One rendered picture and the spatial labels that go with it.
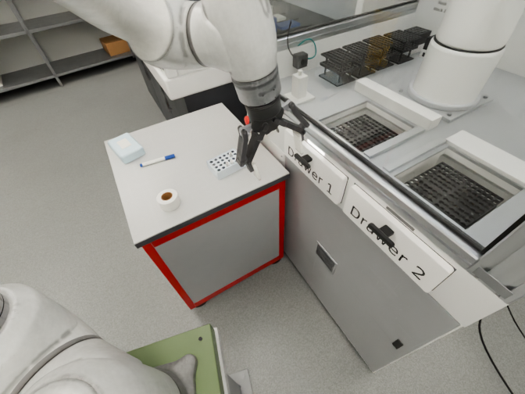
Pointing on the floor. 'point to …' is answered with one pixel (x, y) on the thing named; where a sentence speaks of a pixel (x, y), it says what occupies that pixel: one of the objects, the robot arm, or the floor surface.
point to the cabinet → (356, 276)
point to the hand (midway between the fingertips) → (278, 161)
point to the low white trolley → (202, 205)
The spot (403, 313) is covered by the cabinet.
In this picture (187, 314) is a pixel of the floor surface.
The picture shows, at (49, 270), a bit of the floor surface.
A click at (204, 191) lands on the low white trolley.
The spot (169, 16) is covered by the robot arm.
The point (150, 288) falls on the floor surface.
